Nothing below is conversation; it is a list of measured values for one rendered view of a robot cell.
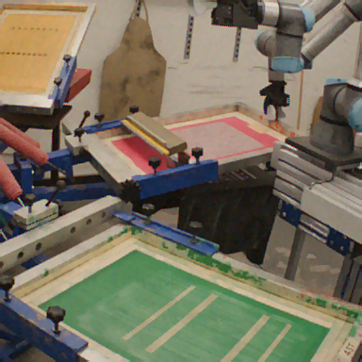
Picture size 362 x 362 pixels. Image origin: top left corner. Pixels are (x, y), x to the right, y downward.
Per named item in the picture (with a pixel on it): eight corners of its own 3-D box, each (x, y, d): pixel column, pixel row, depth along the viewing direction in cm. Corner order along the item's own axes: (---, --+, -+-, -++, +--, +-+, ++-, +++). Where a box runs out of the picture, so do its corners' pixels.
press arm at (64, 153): (83, 156, 195) (82, 144, 193) (88, 162, 191) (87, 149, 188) (40, 167, 188) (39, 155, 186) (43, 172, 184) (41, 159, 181)
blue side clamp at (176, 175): (211, 173, 191) (211, 156, 187) (218, 179, 186) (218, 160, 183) (134, 193, 178) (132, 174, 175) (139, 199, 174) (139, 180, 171)
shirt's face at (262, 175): (227, 148, 250) (227, 147, 249) (283, 184, 215) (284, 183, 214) (134, 154, 227) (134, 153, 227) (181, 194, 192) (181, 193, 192)
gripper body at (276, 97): (275, 109, 217) (276, 83, 212) (264, 104, 224) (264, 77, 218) (289, 107, 220) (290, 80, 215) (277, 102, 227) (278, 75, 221)
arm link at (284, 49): (287, 68, 144) (292, 31, 139) (303, 76, 133) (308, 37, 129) (261, 65, 142) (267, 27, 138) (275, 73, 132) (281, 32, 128)
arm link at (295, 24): (314, 38, 130) (318, 8, 126) (276, 32, 127) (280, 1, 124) (303, 34, 137) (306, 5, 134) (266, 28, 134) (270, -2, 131)
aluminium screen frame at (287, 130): (239, 108, 253) (239, 101, 251) (318, 149, 206) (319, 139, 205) (84, 139, 221) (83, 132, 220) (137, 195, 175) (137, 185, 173)
